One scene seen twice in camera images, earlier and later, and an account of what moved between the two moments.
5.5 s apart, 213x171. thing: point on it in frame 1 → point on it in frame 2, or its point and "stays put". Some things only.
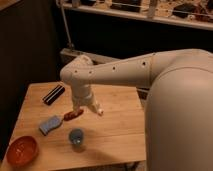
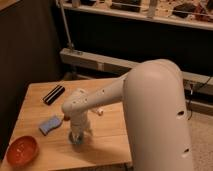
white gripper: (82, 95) → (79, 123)
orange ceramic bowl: (22, 150) stays put
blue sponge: (53, 122) stays put
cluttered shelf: (188, 13) stays put
